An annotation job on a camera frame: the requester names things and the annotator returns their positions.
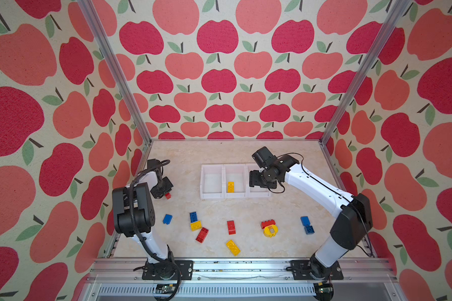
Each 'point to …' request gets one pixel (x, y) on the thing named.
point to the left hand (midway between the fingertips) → (170, 190)
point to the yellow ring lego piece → (270, 231)
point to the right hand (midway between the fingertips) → (259, 182)
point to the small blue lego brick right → (309, 229)
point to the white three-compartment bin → (214, 179)
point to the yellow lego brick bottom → (233, 248)
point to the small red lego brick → (167, 195)
